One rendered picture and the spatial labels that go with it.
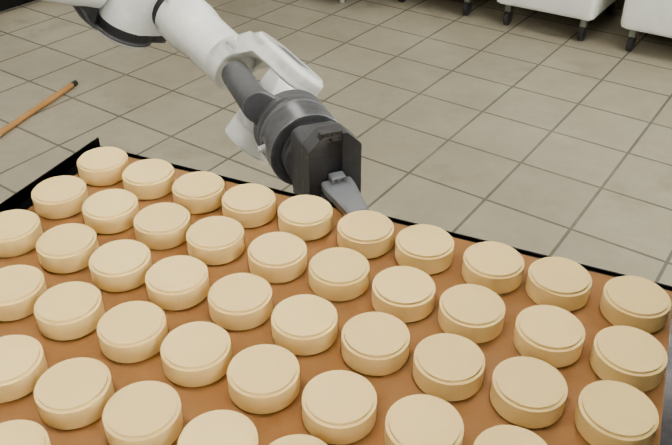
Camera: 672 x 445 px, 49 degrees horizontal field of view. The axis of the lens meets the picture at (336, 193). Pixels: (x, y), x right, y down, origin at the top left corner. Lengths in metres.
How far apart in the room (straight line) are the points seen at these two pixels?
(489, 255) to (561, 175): 2.16
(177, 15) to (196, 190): 0.33
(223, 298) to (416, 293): 0.15
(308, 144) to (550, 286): 0.26
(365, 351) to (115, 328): 0.18
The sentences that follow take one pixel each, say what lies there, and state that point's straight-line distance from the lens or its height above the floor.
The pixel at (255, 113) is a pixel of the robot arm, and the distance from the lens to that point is 0.83.
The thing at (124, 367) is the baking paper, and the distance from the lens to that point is 0.57.
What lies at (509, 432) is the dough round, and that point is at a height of 1.02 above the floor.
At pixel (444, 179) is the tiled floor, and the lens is 2.67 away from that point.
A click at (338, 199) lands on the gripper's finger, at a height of 1.01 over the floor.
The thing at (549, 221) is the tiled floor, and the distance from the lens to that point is 2.53.
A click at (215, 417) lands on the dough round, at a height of 1.02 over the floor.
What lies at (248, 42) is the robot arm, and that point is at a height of 1.06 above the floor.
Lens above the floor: 1.40
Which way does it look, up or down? 33 degrees down
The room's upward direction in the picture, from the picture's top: straight up
